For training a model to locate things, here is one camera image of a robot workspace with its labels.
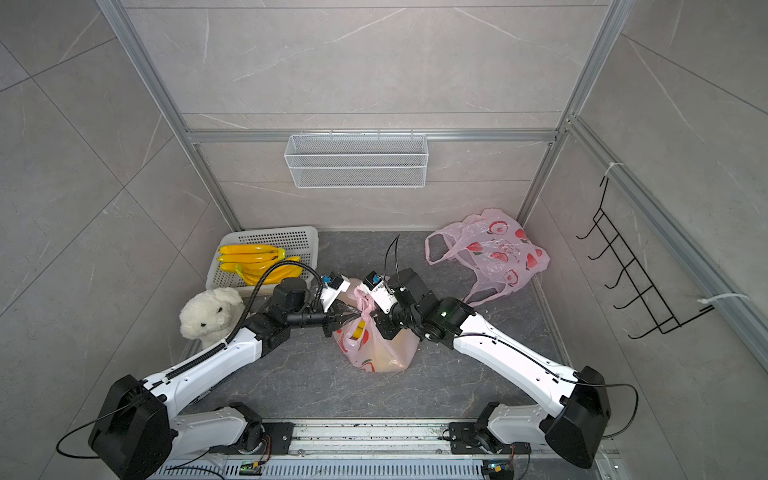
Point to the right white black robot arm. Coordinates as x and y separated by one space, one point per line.
572 407

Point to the pink plastic bag front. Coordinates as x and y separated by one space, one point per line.
372 353

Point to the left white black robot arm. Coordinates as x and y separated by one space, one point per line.
142 425

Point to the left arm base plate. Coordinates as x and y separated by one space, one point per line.
266 438

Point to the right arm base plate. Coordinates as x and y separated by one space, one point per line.
465 438

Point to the white wire mesh shelf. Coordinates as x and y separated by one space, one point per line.
335 160

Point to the pink strawberry plastic bag rear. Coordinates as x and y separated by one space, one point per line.
495 247

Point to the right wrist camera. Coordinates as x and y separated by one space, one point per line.
375 286

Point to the aluminium mounting rail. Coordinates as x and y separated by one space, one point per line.
385 449

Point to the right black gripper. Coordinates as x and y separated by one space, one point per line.
388 330

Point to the orange yellow banana bunch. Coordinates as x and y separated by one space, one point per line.
250 261

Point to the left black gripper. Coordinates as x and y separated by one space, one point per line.
337 314

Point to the white plush toy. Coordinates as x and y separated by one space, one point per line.
211 315

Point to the black wire hook rack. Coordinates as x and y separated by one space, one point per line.
634 273

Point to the white plastic basket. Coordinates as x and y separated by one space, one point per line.
301 241

